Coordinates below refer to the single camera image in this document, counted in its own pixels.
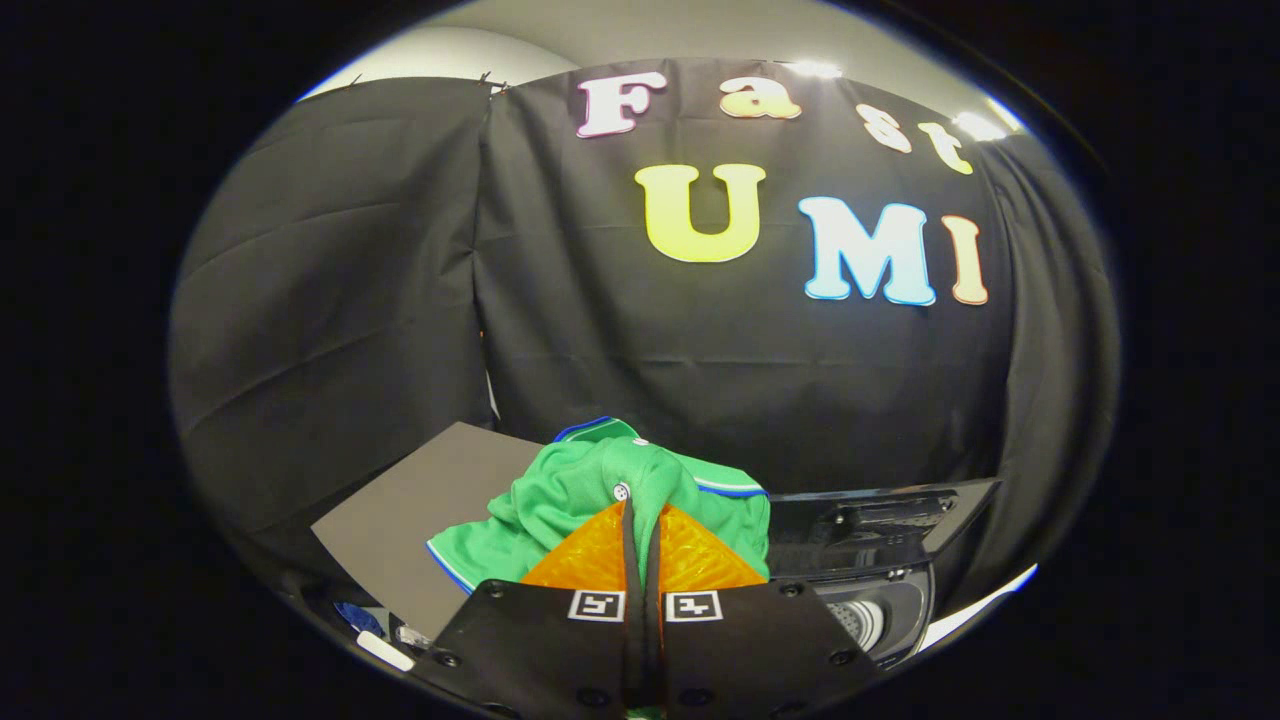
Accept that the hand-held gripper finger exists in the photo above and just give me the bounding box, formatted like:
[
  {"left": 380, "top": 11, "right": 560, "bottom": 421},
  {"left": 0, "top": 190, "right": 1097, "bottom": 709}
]
[
  {"left": 410, "top": 500, "right": 651, "bottom": 720},
  {"left": 645, "top": 500, "right": 881, "bottom": 720}
]

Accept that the green polo shirt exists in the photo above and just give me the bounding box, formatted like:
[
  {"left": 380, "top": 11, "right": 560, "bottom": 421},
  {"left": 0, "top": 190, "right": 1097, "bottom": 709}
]
[{"left": 425, "top": 415, "right": 773, "bottom": 591}]

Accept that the white flat sheet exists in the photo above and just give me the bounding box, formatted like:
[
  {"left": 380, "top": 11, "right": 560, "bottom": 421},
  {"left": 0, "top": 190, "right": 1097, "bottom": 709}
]
[{"left": 918, "top": 563, "right": 1039, "bottom": 653}]

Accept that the black backdrop cloth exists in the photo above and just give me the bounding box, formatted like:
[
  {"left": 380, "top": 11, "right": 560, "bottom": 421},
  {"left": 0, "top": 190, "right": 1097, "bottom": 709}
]
[{"left": 168, "top": 58, "right": 1119, "bottom": 601}]

